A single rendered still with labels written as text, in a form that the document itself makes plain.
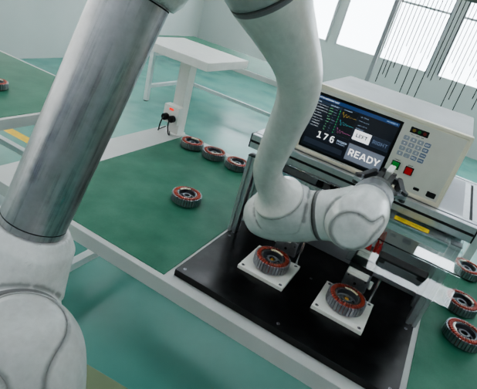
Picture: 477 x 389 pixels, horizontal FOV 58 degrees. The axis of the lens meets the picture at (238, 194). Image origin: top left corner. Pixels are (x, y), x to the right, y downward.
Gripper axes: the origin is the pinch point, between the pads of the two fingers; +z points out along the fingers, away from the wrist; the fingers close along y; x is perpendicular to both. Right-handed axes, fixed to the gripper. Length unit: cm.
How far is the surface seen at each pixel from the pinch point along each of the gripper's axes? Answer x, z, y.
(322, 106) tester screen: 7.7, 10.0, -24.9
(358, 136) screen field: 3.4, 10.0, -12.2
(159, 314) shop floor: -118, 29, -73
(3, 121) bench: -45, 4, -153
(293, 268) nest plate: -40.1, 1.3, -14.2
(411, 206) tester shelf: -8.2, 7.1, 8.4
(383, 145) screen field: 3.8, 10.0, -4.9
